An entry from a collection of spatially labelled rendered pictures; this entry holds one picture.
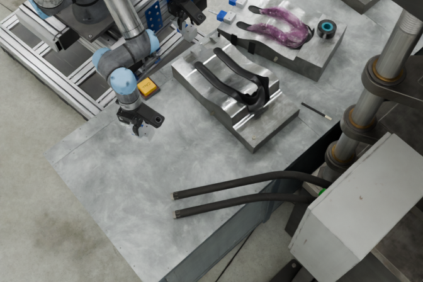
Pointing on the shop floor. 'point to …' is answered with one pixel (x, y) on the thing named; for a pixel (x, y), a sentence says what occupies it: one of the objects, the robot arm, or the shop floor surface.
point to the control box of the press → (355, 212)
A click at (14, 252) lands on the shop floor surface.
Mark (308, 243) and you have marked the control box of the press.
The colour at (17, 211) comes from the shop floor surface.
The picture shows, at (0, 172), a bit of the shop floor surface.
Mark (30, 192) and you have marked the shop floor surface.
